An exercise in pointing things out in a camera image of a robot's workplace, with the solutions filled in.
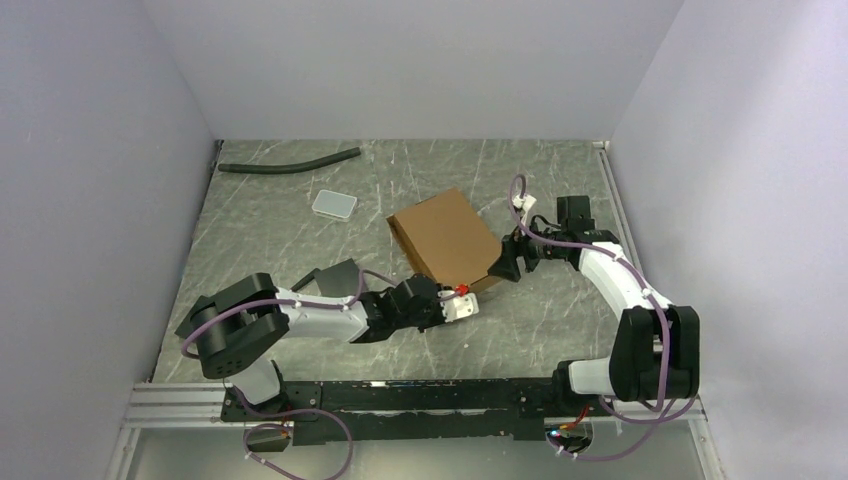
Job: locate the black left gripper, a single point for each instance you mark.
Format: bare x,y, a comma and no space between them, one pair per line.
440,319

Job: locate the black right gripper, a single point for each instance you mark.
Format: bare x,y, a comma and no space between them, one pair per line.
506,266

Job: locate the brown cardboard paper box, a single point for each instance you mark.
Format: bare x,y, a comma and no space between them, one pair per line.
444,238

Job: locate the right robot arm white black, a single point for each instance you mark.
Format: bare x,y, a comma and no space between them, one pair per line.
655,353

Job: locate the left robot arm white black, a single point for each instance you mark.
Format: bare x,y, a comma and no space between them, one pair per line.
230,332

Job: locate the black rectangular box centre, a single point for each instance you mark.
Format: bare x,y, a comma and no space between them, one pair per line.
338,280

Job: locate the small metal hammer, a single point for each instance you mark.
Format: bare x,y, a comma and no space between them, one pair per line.
305,280

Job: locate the black foam tube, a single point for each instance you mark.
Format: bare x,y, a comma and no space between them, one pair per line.
289,169

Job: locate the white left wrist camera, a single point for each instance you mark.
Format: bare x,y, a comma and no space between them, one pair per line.
470,306

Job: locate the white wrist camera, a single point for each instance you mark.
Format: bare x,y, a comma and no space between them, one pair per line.
470,306
523,204

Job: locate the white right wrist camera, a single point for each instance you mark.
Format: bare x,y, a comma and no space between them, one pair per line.
523,204

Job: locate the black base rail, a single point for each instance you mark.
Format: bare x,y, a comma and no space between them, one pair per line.
521,409

